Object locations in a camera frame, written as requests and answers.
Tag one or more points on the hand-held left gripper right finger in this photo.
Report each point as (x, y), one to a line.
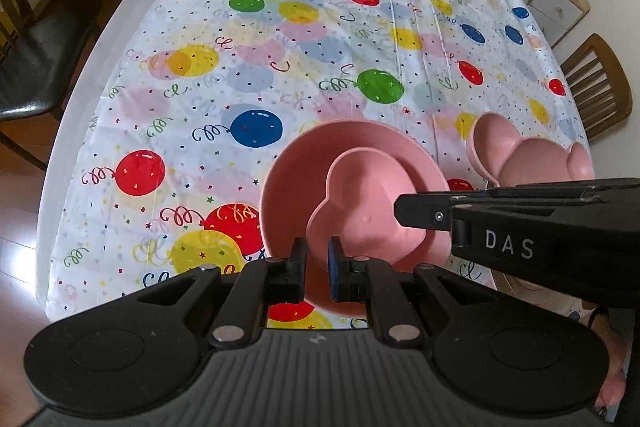
(336, 272)

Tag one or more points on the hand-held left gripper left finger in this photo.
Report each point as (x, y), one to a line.
(299, 272)

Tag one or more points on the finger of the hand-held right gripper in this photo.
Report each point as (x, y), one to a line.
(550, 192)
(425, 212)

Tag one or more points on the pink mouse-shaped plate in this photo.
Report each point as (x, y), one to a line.
(530, 162)

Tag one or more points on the pink heart-shaped small bowl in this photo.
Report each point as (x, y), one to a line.
(370, 197)

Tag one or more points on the pink round bowl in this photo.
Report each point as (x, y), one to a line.
(300, 167)

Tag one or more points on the person's right forearm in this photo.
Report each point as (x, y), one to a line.
(612, 382)

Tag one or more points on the wooden slat-back chair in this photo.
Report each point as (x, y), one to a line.
(600, 82)

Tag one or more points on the balloon print tablecloth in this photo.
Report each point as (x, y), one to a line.
(250, 32)

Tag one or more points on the wooden chair with black seat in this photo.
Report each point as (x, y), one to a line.
(40, 57)

